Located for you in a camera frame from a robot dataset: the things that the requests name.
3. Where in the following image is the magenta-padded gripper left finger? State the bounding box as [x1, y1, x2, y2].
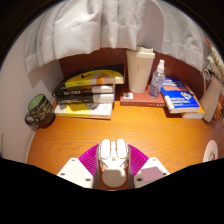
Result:
[56, 143, 101, 190]

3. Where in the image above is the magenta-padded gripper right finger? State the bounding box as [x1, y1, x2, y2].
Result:
[127, 143, 170, 190]

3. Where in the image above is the white computer mouse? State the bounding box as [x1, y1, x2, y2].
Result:
[96, 138, 131, 188]

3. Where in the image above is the round pink and white mouse pad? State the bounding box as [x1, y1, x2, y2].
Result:
[202, 139, 219, 163]

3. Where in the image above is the dark mug with green inside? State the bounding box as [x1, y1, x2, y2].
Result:
[24, 93, 56, 128]

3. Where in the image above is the dark red book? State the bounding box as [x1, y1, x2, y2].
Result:
[119, 84, 167, 108]

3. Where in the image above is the orange book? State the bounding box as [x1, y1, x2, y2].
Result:
[181, 84, 206, 120]

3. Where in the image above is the blue book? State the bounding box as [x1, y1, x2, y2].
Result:
[160, 77, 201, 114]

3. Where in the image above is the clear spray bottle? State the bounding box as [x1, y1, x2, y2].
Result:
[148, 59, 167, 100]

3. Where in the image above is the white ceramic vase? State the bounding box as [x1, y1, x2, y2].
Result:
[199, 68, 224, 123]

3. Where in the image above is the yellow and black book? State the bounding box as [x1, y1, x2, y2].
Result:
[52, 63, 126, 95]

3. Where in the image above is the cream tumbler with lid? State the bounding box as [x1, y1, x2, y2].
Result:
[125, 45, 156, 94]

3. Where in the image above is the white pleated curtain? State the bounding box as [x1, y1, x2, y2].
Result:
[24, 0, 209, 74]

